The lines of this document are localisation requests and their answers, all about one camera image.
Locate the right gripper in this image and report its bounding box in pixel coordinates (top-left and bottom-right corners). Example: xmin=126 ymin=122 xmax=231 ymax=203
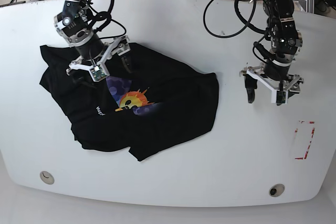
xmin=66 ymin=35 xmax=133 ymax=88

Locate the table cable grommet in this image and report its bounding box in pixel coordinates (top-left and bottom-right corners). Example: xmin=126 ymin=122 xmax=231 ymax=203
xmin=269 ymin=184 xmax=285 ymax=197
xmin=39 ymin=171 xmax=55 ymax=185

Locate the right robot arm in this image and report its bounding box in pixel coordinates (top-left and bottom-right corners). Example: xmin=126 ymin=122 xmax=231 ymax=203
xmin=54 ymin=0 xmax=132 ymax=82

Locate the black printed t-shirt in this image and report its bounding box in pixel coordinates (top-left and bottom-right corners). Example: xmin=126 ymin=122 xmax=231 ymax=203
xmin=40 ymin=43 xmax=219 ymax=161

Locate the red tape rectangle marking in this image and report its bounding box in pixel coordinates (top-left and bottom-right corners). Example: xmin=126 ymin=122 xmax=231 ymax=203
xmin=291 ymin=121 xmax=316 ymax=160

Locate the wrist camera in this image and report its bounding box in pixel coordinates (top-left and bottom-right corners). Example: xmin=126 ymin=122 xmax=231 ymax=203
xmin=276 ymin=90 xmax=288 ymax=106
xmin=89 ymin=65 xmax=109 ymax=82

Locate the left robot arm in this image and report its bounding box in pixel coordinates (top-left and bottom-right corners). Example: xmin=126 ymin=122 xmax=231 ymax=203
xmin=217 ymin=0 xmax=304 ymax=106

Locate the right table cable grommet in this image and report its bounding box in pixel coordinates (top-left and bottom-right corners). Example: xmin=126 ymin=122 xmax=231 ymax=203
xmin=269 ymin=184 xmax=285 ymax=197

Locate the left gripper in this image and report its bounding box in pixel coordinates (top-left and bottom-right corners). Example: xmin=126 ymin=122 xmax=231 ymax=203
xmin=239 ymin=60 xmax=304 ymax=103

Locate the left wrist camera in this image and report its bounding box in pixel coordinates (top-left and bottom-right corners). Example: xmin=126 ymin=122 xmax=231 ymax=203
xmin=276 ymin=90 xmax=288 ymax=106

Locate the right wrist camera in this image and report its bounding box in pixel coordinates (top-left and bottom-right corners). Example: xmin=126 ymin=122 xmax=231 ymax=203
xmin=89 ymin=65 xmax=109 ymax=82

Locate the left table cable grommet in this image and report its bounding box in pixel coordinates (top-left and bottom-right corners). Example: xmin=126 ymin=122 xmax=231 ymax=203
xmin=39 ymin=171 xmax=55 ymax=185

